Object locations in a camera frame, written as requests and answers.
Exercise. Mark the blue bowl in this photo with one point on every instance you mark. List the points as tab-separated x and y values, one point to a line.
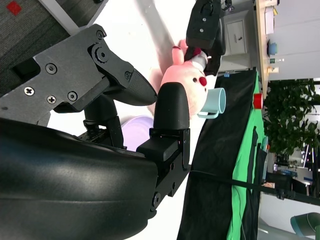
273	48

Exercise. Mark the purple plastic plate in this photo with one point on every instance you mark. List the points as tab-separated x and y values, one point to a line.
135	135

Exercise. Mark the pink plush beaver doll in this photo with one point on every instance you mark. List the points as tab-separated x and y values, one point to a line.
180	75

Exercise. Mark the white drawer cabinet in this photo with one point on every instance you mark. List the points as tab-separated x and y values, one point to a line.
236	32

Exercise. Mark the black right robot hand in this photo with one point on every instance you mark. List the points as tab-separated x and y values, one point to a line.
75	175

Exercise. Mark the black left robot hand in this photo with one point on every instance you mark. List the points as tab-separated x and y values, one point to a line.
203	25

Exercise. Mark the black backdrop cloth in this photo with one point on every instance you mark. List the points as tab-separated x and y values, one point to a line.
212	150

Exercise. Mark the red small block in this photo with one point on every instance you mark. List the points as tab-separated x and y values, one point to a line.
258	100

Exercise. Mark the teal plastic mug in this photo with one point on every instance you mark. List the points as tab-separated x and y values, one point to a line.
215	102

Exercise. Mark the green potted plant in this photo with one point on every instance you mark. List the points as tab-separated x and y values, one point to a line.
287	120

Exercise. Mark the light wooden desk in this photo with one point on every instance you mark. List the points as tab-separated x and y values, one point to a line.
261	45

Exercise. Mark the green backdrop cloth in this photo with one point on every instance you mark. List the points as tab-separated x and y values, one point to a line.
247	140

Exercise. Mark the white box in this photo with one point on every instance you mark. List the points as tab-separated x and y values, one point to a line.
269	20

